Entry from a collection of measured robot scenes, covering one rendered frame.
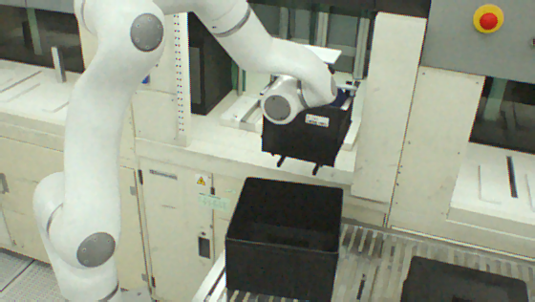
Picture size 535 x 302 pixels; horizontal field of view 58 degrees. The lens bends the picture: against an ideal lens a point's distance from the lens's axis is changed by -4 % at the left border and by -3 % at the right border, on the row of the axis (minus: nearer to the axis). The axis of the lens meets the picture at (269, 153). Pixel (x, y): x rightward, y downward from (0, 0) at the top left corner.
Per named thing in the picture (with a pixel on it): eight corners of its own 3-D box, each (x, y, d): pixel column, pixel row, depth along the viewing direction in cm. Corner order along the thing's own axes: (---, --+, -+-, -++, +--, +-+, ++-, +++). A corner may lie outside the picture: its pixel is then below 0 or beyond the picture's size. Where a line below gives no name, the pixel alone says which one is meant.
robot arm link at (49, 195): (73, 317, 96) (48, 222, 83) (43, 262, 108) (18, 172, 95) (129, 291, 102) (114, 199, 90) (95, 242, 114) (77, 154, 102)
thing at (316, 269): (245, 223, 152) (246, 175, 143) (336, 234, 149) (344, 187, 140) (224, 289, 129) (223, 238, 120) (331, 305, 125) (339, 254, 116)
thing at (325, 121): (254, 161, 145) (259, 57, 128) (277, 131, 161) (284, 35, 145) (337, 181, 138) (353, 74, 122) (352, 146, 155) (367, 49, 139)
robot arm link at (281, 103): (309, 65, 116) (273, 74, 120) (292, 85, 105) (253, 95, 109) (319, 97, 119) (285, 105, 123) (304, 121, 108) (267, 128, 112)
